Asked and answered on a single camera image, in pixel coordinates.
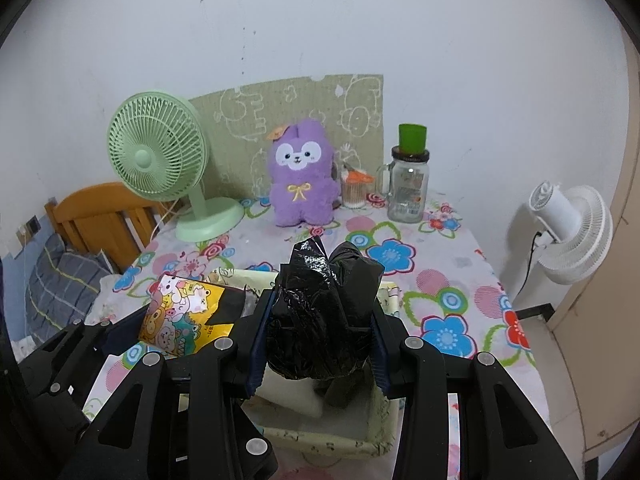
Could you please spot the floral tablecloth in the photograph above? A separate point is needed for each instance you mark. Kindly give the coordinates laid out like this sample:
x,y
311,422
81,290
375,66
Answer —
x,y
450,280

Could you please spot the green desk fan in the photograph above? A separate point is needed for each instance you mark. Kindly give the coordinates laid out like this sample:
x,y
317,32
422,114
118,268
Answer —
x,y
150,155

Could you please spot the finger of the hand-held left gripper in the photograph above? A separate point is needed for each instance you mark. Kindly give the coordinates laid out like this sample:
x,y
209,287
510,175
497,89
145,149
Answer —
x,y
117,337

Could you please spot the black plastic bag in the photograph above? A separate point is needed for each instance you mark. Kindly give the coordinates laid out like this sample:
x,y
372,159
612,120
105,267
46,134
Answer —
x,y
320,310

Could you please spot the clear container with orange lid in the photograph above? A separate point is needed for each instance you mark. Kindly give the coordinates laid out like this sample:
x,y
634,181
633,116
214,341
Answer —
x,y
356,192

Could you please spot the wooden chair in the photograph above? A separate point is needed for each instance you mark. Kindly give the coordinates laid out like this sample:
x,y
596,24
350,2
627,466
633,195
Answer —
x,y
95,215

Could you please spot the purple plush toy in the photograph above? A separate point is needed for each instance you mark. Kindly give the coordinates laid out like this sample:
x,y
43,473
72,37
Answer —
x,y
300,195

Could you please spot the yellow cartoon snack packet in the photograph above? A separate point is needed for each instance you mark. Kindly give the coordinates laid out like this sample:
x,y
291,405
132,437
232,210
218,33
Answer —
x,y
175,310

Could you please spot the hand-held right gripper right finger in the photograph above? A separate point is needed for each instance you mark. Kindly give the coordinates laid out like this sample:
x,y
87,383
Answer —
x,y
382,355

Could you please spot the grey plaid pillow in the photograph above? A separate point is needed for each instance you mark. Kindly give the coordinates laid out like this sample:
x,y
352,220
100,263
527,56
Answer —
x,y
60,280

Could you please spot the blue bed sheet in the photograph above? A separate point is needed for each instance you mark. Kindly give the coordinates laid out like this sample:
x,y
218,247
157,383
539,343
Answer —
x,y
12,300

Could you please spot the yellow printed fabric storage box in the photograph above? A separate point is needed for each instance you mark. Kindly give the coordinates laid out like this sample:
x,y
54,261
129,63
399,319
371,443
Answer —
x,y
330,442

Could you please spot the cardboard panel with drawings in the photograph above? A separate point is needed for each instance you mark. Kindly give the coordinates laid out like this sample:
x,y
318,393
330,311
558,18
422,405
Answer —
x,y
240,120

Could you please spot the glass jar with black lid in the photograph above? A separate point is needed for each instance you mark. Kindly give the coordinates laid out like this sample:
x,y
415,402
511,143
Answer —
x,y
407,195

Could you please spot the white fan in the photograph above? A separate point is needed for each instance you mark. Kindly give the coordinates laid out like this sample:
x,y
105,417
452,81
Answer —
x,y
580,235

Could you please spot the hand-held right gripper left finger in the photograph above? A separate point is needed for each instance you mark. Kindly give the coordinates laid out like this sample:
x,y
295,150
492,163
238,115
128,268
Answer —
x,y
260,350

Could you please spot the wall socket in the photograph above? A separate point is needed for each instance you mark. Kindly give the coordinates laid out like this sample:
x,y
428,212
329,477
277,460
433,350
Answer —
x,y
31,225

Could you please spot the beige wooden door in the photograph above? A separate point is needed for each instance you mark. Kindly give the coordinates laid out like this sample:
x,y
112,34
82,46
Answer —
x,y
590,360

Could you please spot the green cup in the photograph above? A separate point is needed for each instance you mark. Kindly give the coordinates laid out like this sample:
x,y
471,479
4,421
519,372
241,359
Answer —
x,y
412,137

